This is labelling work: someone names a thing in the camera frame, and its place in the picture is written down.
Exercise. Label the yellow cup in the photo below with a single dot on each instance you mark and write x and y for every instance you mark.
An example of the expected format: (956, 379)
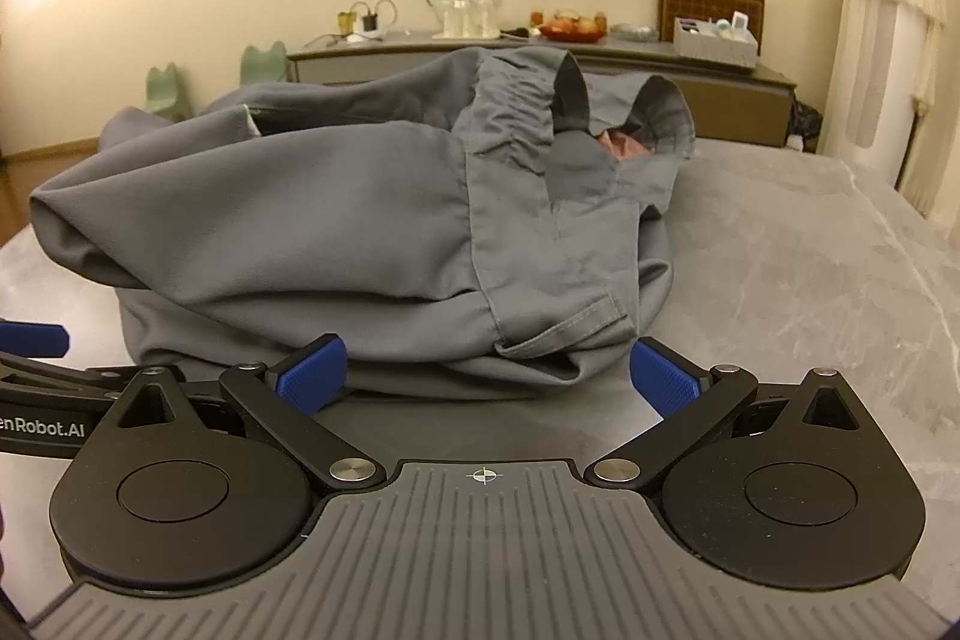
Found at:
(346, 25)

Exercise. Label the clear glass cup set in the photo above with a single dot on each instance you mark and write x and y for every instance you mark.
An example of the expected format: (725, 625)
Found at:
(469, 14)

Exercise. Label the red fruit bowl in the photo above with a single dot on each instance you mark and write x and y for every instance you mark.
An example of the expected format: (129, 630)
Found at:
(571, 29)

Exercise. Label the black bag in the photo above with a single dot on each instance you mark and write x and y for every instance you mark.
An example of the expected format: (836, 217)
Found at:
(804, 126)

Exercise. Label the white curtain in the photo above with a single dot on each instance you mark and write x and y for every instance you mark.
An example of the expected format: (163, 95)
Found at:
(937, 123)

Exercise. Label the clear plastic bag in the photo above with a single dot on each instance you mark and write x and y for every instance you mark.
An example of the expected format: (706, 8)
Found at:
(634, 31)

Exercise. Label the white floor air conditioner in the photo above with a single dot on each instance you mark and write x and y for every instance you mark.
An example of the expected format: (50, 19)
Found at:
(885, 85)

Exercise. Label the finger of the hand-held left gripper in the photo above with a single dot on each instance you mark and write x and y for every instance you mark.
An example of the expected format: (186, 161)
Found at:
(60, 376)
(34, 336)

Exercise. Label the long low sideboard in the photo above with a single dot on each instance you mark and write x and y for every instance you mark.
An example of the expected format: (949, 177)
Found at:
(735, 100)

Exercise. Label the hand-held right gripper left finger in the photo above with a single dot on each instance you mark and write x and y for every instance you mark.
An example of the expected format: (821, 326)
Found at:
(315, 376)

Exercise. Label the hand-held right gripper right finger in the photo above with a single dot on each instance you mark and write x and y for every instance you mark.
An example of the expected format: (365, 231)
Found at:
(661, 379)

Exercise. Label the grey storage box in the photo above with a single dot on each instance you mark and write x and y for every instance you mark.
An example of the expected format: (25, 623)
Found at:
(712, 48)

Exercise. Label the mint green chair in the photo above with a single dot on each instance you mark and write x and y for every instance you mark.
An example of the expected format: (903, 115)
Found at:
(169, 96)
(264, 64)

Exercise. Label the grey pants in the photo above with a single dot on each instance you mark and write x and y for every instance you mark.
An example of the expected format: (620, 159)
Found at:
(300, 220)

